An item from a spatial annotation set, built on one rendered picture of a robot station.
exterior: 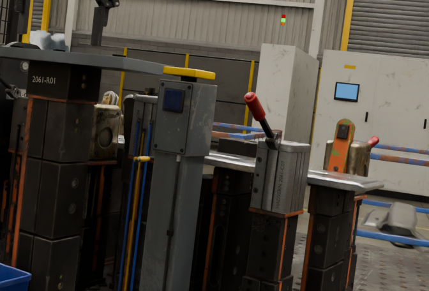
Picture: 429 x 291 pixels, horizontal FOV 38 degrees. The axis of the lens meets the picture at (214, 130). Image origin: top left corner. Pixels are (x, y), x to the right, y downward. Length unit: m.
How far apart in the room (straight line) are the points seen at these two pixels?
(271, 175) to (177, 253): 0.21
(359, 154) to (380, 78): 7.84
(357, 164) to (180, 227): 0.52
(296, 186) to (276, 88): 8.21
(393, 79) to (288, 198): 8.18
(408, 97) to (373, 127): 0.63
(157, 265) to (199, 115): 0.24
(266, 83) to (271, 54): 0.44
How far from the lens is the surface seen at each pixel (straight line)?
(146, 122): 1.17
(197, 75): 0.94
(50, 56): 1.07
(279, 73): 9.26
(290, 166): 1.03
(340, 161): 1.34
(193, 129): 0.94
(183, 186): 0.95
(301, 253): 1.88
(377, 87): 9.18
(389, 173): 9.21
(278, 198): 1.04
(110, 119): 1.30
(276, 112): 9.25
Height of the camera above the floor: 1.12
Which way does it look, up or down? 3 degrees down
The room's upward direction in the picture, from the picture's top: 7 degrees clockwise
